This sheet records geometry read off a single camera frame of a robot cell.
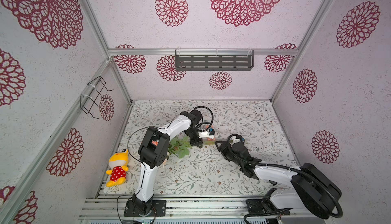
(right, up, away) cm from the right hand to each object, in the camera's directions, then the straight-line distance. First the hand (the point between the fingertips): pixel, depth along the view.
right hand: (214, 143), depth 85 cm
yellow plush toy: (-53, -10, -4) cm, 54 cm away
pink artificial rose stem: (-19, -1, -1) cm, 19 cm away
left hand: (-8, -2, +6) cm, 10 cm away
